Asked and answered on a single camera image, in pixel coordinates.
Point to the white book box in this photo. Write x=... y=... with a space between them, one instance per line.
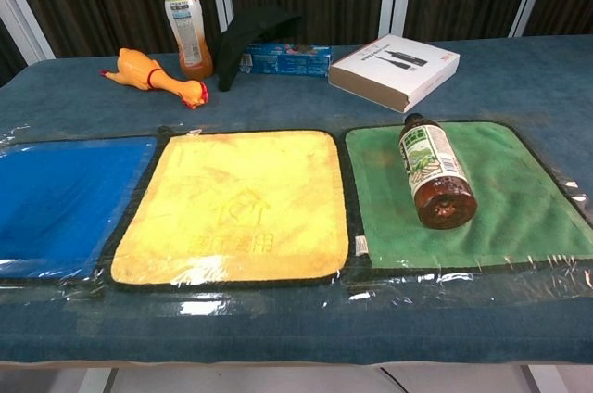
x=394 y=68

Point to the white table leg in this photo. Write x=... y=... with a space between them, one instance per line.
x=537 y=380
x=95 y=380

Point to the yellow rubber chicken toy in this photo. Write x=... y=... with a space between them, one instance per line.
x=139 y=71

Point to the blue cloth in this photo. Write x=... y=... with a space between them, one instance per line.
x=65 y=203

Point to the brown tea bottle green label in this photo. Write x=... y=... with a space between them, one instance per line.
x=433 y=166

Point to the clear plastic film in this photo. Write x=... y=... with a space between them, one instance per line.
x=278 y=295

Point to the yellow cloth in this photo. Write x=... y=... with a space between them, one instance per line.
x=231 y=203

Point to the black cloth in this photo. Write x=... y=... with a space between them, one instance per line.
x=241 y=36

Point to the green cloth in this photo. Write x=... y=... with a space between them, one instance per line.
x=505 y=207

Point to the orange drink bottle white label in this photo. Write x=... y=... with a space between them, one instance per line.
x=187 y=31

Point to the blue carton box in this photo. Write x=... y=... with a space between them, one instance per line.
x=287 y=61

